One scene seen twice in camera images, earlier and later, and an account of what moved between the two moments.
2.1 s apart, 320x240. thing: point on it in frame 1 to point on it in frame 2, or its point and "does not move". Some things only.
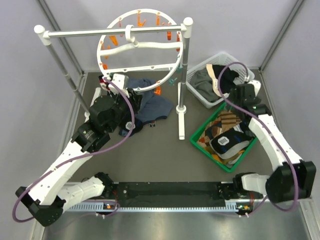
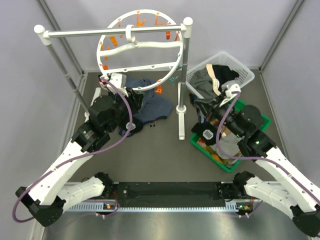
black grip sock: x=221 y=143 to x=207 y=132
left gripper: x=135 y=100 does not move
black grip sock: x=125 y=128 does not move
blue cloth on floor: x=152 y=106 does not move
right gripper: x=233 y=96 to x=215 y=109
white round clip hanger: x=146 y=45 does not move
